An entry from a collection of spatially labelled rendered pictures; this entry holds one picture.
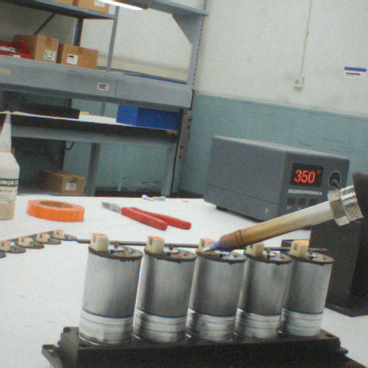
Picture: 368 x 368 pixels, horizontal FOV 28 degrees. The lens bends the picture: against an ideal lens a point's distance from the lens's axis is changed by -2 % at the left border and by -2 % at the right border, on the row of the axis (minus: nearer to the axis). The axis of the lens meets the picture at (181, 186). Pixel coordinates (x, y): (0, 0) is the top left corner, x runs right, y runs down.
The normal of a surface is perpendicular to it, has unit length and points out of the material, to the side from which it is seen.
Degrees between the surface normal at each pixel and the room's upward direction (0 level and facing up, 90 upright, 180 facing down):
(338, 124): 90
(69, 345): 90
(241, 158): 90
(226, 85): 90
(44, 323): 0
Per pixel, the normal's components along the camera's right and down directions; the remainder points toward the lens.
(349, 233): -0.76, -0.04
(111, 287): 0.11, 0.12
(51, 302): 0.15, -0.98
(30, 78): 0.70, 0.18
